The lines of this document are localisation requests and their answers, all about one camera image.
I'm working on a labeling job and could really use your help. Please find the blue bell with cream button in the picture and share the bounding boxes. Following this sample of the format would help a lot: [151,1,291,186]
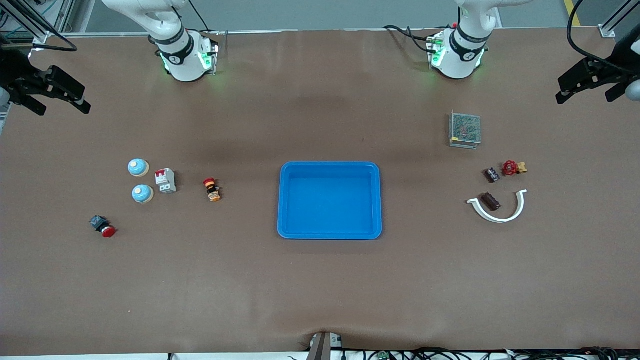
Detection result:
[127,158,151,178]
[131,184,155,205]

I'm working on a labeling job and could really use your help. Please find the blue plastic tray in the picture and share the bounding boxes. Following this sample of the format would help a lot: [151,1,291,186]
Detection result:
[277,161,383,241]

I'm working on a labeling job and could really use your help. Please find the perforated metal power supply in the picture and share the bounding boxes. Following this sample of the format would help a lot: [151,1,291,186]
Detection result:
[448,111,482,150]

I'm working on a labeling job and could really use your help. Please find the white circuit breaker red switches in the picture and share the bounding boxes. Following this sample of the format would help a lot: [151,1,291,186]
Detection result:
[154,168,177,195]

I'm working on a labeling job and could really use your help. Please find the red mushroom push button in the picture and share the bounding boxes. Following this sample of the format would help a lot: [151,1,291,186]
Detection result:
[89,215,118,239]

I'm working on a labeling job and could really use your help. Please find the white half-round pipe clamp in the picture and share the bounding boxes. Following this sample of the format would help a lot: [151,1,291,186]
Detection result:
[466,189,528,224]

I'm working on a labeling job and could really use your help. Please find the brown table cover sheet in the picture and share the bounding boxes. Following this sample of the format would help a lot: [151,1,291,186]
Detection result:
[0,27,640,357]

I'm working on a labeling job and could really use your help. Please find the aluminium frame profile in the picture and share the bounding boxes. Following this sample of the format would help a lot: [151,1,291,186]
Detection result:
[599,0,640,39]
[30,0,81,46]

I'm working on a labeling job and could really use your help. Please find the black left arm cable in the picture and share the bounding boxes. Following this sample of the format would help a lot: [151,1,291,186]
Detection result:
[567,0,626,71]

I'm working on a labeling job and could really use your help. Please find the black right arm base cable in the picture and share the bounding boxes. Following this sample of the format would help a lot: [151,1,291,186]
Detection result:
[187,0,221,36]

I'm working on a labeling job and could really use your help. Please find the small orange emergency stop switch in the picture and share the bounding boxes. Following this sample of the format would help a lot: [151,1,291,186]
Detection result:
[202,177,222,203]

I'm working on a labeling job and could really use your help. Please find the black left arm base cables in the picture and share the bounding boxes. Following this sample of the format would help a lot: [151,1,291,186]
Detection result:
[384,24,441,53]

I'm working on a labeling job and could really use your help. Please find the tangled black cables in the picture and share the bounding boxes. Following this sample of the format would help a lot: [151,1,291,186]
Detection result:
[345,347,621,360]

